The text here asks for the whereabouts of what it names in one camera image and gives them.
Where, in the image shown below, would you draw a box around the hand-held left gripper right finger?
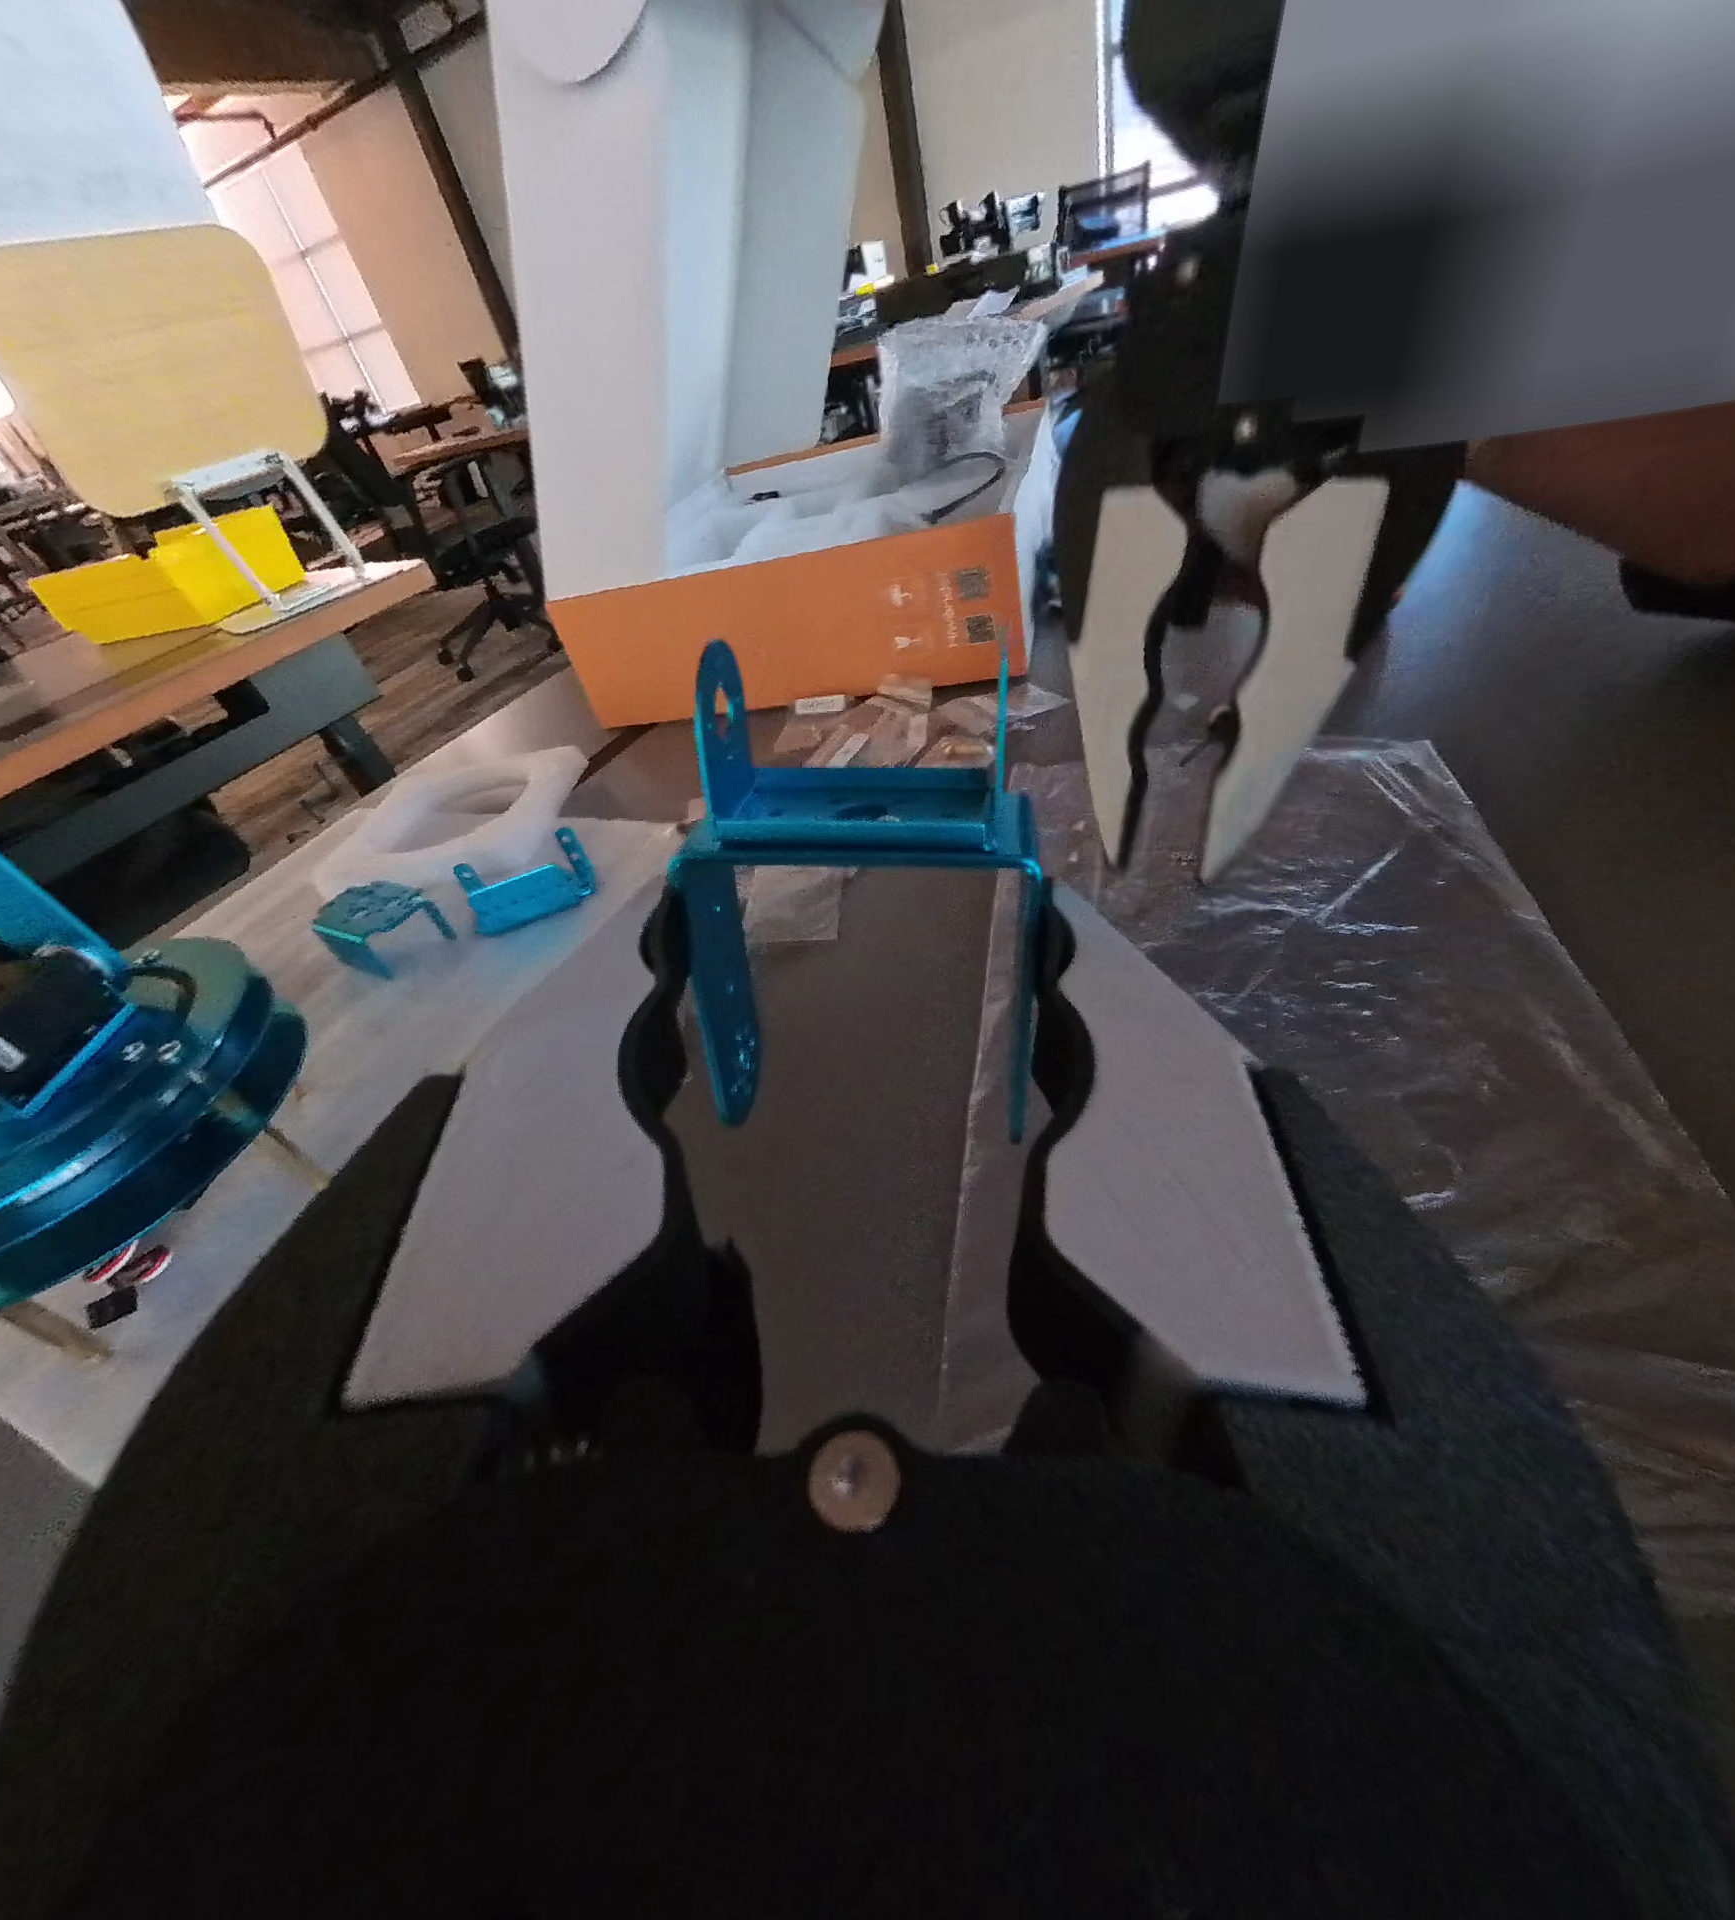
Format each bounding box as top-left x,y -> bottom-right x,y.
1009,883 -> 1371,1410

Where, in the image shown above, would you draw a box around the orange and white cardboard box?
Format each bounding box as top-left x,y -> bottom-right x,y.
483,0 -> 1067,734

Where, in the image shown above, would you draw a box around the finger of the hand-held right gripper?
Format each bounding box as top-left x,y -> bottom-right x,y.
1197,462 -> 1397,888
1071,481 -> 1187,873

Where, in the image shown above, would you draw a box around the bubble wrap bundle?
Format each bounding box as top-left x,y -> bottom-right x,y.
875,313 -> 1051,471

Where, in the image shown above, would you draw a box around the black office chair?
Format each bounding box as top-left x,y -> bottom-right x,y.
413,446 -> 571,687

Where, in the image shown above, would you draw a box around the blue flat plate bracket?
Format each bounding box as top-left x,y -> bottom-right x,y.
449,824 -> 601,943

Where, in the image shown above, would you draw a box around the clear plastic bag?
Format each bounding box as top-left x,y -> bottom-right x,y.
747,726 -> 1735,1600

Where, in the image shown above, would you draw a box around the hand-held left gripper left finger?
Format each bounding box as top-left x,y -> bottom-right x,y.
339,883 -> 689,1416

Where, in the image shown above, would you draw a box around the pile of small screw bags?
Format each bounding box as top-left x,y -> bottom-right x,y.
679,674 -> 1075,903

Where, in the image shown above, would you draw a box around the black cable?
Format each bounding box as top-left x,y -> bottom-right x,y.
923,446 -> 1031,530

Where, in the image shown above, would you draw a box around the short-legged blue U bracket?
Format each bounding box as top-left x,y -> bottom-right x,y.
689,636 -> 1037,861

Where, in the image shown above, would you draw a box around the teal perforated bracket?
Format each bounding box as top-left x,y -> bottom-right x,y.
309,878 -> 461,985

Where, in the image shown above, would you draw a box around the white foam ring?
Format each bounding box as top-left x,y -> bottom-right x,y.
311,743 -> 587,891

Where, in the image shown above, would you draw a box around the white foam sheet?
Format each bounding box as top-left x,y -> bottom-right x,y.
0,817 -> 695,1494

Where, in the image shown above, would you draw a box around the pale wood panel on stand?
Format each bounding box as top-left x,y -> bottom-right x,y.
0,222 -> 361,621

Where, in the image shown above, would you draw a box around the long-legged blue U bracket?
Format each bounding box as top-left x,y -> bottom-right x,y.
663,832 -> 1055,1142

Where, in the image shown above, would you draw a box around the person's right forearm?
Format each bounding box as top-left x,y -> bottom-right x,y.
1463,392 -> 1735,632

